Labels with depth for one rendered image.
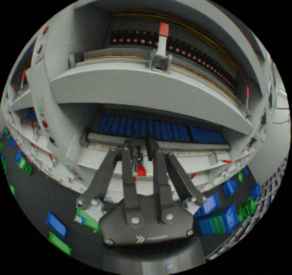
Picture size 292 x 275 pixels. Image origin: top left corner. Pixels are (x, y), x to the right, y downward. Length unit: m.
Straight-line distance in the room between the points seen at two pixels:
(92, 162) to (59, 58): 0.23
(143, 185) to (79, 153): 0.28
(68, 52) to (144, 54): 0.14
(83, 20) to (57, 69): 0.13
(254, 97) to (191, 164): 0.43
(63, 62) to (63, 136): 0.14
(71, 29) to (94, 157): 0.29
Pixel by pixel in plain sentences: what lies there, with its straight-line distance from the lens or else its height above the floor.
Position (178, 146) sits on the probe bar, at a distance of 0.24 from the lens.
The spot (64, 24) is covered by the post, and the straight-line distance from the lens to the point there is 0.21.
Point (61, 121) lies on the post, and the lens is 0.19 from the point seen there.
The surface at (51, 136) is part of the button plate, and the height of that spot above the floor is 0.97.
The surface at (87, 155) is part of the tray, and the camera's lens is 0.24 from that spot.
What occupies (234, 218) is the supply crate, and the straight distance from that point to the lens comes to 1.35.
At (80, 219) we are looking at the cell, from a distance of 1.12.
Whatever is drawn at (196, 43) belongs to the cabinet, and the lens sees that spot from 0.39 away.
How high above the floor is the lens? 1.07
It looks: 34 degrees down
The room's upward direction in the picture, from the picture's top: 11 degrees clockwise
